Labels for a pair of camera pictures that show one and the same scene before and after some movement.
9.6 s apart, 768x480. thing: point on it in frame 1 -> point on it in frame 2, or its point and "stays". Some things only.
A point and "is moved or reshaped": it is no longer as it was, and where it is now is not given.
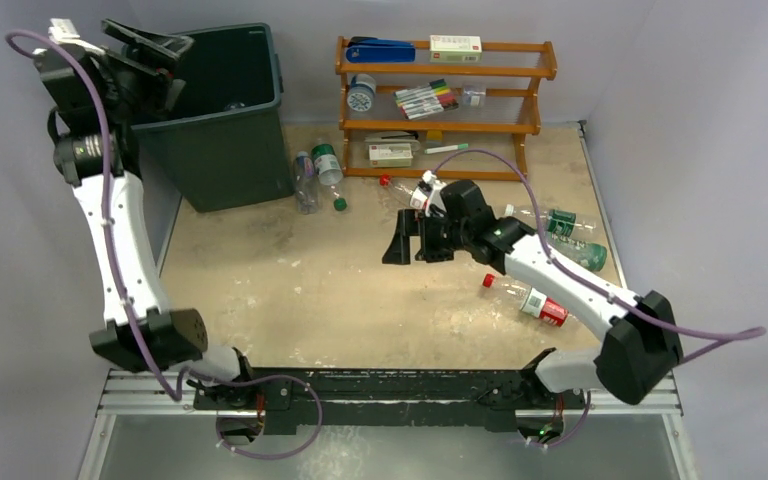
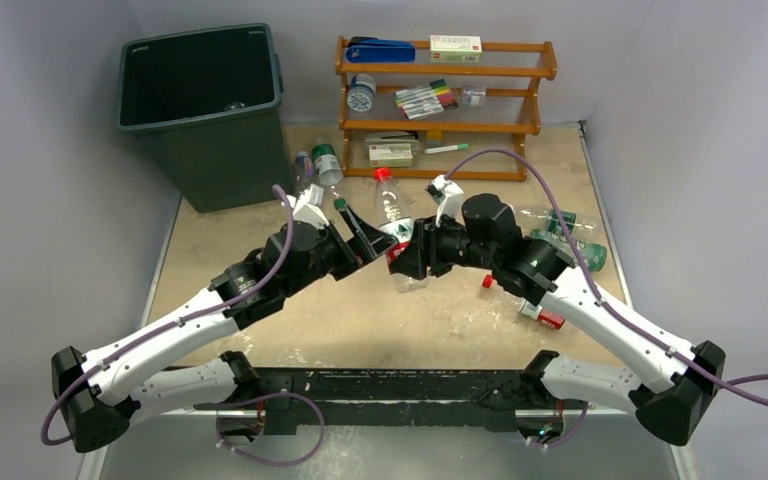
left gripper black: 165,88 -> 372,242
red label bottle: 396,191 is moved or reshaped
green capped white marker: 446,148 stays
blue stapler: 379,50 stays
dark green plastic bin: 223,142 stays
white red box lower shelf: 390,155 stays
